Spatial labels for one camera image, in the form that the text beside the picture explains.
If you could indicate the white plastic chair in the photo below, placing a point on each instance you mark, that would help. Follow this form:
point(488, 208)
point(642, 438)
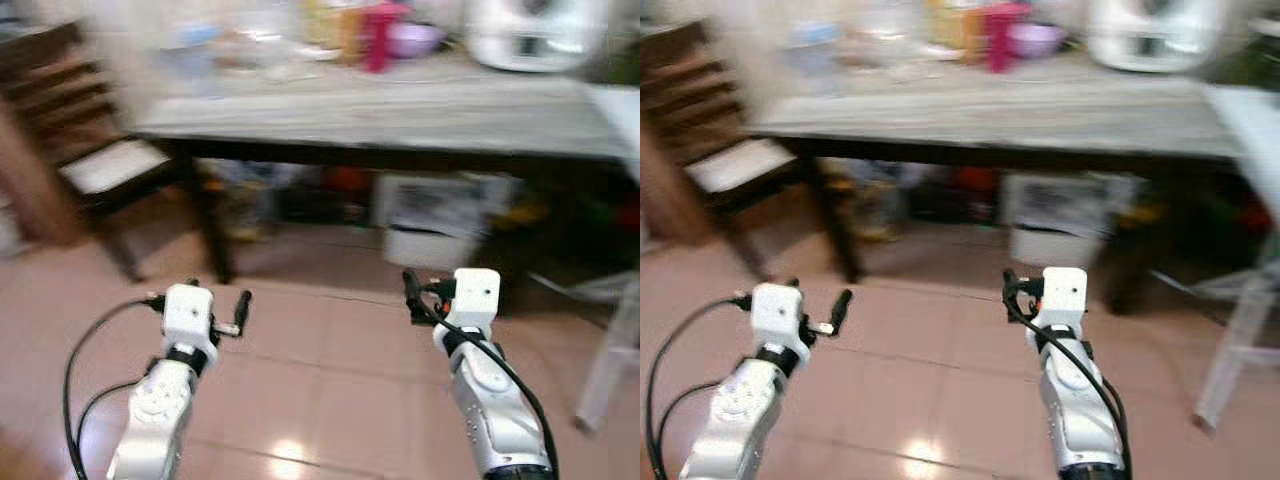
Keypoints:
point(612, 340)
point(1245, 290)

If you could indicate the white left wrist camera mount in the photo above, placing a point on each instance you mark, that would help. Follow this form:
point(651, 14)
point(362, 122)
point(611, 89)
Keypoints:
point(188, 312)
point(776, 312)

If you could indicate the yellow box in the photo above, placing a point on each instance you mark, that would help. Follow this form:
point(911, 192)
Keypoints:
point(330, 25)
point(955, 25)

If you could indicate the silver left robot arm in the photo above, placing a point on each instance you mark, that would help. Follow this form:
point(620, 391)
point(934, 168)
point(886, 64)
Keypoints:
point(160, 410)
point(735, 415)

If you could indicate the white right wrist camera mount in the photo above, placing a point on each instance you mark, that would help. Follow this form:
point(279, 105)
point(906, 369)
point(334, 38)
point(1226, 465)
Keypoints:
point(476, 298)
point(1064, 296)

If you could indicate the dark wooden dining table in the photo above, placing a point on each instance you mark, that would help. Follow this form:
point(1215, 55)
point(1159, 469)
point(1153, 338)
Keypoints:
point(1000, 115)
point(400, 115)

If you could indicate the pink plastic cup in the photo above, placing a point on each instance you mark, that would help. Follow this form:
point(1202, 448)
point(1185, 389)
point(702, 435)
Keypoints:
point(380, 38)
point(1003, 38)

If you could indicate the white printed storage box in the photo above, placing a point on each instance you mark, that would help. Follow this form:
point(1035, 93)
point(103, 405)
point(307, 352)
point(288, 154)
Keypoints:
point(440, 215)
point(1070, 215)

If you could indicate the purple bowl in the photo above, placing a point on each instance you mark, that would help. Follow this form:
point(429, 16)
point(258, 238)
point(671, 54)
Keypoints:
point(418, 40)
point(1040, 40)

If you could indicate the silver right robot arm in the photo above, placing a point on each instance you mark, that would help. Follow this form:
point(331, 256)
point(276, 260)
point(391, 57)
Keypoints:
point(1080, 415)
point(495, 410)

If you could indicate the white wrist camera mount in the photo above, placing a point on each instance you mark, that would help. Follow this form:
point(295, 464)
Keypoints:
point(776, 312)
point(476, 298)
point(188, 312)
point(1064, 296)

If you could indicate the dark wooden chair white cushion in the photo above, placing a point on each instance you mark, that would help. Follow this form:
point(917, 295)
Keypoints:
point(745, 165)
point(110, 165)

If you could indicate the white kitchen appliance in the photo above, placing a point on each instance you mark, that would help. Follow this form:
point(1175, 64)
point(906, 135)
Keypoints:
point(535, 30)
point(1155, 30)

